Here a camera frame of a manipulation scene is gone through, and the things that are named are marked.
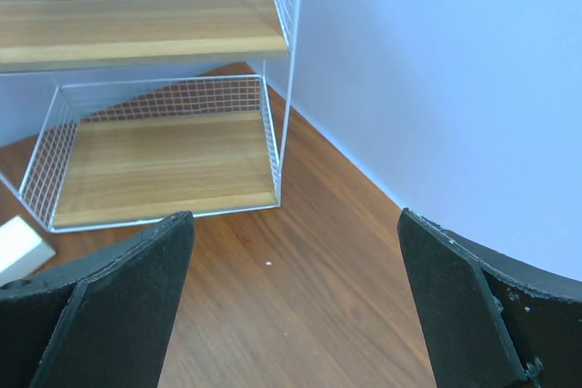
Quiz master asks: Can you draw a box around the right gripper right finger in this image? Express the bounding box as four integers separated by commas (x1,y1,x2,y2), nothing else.
397,208,581,387

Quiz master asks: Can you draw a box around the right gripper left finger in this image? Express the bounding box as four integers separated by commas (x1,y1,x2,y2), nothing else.
1,211,195,387

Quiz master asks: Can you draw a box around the white wire wooden shelf rack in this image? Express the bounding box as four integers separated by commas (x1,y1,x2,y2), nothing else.
1,0,301,234

